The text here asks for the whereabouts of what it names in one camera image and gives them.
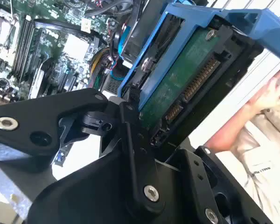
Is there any person's bare hand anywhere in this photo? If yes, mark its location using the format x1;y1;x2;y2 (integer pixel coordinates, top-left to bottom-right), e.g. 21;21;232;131
254;69;280;114

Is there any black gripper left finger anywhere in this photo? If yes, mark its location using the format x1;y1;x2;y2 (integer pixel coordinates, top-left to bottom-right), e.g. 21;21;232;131
0;88;166;214

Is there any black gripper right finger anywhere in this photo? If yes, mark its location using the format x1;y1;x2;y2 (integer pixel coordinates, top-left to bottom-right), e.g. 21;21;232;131
168;146;273;224

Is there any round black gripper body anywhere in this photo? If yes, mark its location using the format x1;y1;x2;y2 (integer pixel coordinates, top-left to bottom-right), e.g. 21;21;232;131
27;149;201;224

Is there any hard disk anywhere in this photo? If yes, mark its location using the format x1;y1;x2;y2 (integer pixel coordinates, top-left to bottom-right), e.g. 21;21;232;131
116;2;280;150

